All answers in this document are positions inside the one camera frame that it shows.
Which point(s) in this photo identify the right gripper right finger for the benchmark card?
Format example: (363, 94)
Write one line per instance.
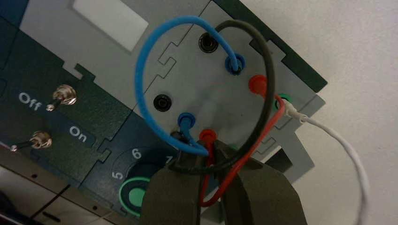
(264, 198)

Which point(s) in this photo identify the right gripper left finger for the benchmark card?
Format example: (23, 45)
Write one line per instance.
(171, 198)

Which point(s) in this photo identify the green rotary pointer knob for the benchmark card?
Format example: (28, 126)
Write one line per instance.
(133, 197)

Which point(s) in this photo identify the grey and dark modular task box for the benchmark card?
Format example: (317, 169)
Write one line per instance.
(93, 56)

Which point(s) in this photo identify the metal toggle switch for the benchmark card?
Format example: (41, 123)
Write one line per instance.
(42, 140)
(66, 94)

